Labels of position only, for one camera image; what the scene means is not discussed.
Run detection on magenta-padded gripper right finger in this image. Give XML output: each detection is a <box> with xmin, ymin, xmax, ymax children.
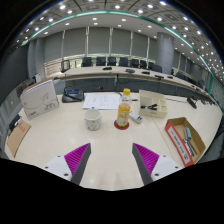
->
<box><xmin>131</xmin><ymin>142</ymin><xmax>183</xmax><ymax>186</ymax></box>

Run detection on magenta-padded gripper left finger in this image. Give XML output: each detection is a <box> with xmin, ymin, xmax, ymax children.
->
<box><xmin>42</xmin><ymin>142</ymin><xmax>93</xmax><ymax>186</ymax></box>

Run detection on yellow-capped clear drink bottle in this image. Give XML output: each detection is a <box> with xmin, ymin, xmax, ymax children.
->
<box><xmin>115</xmin><ymin>87</ymin><xmax>133</xmax><ymax>129</ymax></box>

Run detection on red-edged open cardboard box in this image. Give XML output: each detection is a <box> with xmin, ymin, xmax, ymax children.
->
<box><xmin>164</xmin><ymin>116</ymin><xmax>207</xmax><ymax>168</ymax></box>

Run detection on white patterned cup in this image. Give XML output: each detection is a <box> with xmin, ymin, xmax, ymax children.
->
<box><xmin>83</xmin><ymin>107</ymin><xmax>103</xmax><ymax>132</ymax></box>

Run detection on white desk organizer tray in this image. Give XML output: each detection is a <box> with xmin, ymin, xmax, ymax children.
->
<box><xmin>138</xmin><ymin>89</ymin><xmax>168</xmax><ymax>119</ymax></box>

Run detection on black marker pen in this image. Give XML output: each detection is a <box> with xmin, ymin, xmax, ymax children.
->
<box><xmin>140</xmin><ymin>103</ymin><xmax>158</xmax><ymax>112</ymax></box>

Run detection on white printed paper sheets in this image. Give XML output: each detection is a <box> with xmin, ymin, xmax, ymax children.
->
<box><xmin>81</xmin><ymin>92</ymin><xmax>122</xmax><ymax>111</ymax></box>

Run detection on black desk telephone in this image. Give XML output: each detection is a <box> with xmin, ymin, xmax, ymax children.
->
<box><xmin>61</xmin><ymin>87</ymin><xmax>85</xmax><ymax>103</ymax></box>

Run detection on white printed cardboard box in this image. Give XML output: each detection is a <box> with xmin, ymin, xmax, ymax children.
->
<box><xmin>19</xmin><ymin>78</ymin><xmax>61</xmax><ymax>121</ymax></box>

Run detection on black desk microphone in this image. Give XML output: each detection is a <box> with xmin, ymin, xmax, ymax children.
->
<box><xmin>186</xmin><ymin>96</ymin><xmax>198</xmax><ymax>110</ymax></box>

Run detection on black flat device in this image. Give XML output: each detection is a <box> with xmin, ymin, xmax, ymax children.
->
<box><xmin>8</xmin><ymin>114</ymin><xmax>22</xmax><ymax>133</ymax></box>

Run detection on row of black office chairs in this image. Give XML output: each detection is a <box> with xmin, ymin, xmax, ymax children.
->
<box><xmin>80</xmin><ymin>56</ymin><xmax>164</xmax><ymax>73</ymax></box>

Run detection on group of round ceiling lights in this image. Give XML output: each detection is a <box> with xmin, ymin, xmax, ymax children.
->
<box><xmin>16</xmin><ymin>0</ymin><xmax>221</xmax><ymax>68</ymax></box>

